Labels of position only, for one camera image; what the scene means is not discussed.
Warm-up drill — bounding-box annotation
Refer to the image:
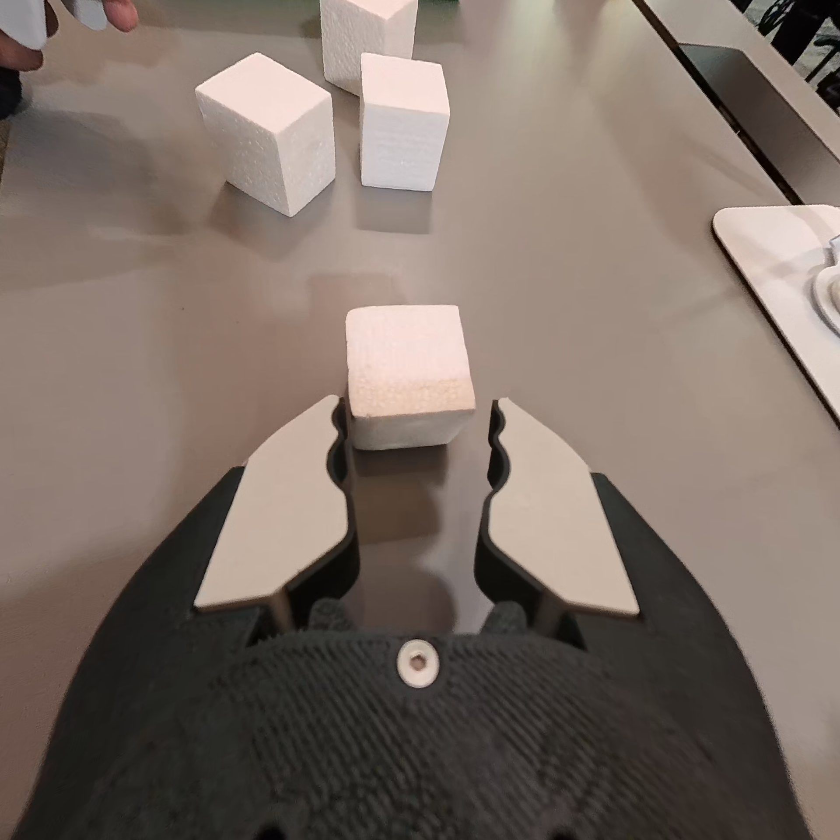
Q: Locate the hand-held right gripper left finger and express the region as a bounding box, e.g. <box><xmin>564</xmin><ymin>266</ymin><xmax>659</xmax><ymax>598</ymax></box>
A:
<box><xmin>193</xmin><ymin>394</ymin><xmax>361</xmax><ymax>635</ymax></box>

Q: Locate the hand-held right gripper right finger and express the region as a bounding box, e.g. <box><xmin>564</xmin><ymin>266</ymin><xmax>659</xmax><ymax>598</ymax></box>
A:
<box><xmin>474</xmin><ymin>395</ymin><xmax>642</xmax><ymax>639</ymax></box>

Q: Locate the white foam cube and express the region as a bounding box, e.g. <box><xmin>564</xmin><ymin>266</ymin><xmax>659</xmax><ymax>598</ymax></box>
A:
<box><xmin>195</xmin><ymin>52</ymin><xmax>337</xmax><ymax>217</ymax></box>
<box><xmin>359</xmin><ymin>52</ymin><xmax>451</xmax><ymax>193</ymax></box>
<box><xmin>319</xmin><ymin>0</ymin><xmax>419</xmax><ymax>96</ymax></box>
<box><xmin>344</xmin><ymin>304</ymin><xmax>476</xmax><ymax>452</ymax></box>

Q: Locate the person's left hand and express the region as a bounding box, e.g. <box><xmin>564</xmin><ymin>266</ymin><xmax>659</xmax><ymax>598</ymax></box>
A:
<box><xmin>0</xmin><ymin>0</ymin><xmax>140</xmax><ymax>72</ymax></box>

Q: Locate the white tablet stand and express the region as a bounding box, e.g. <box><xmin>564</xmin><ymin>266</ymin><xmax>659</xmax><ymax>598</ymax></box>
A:
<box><xmin>712</xmin><ymin>205</ymin><xmax>840</xmax><ymax>424</ymax></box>

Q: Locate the dark flat panel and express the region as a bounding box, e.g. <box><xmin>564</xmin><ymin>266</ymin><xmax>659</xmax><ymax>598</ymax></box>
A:
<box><xmin>678</xmin><ymin>41</ymin><xmax>840</xmax><ymax>206</ymax></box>

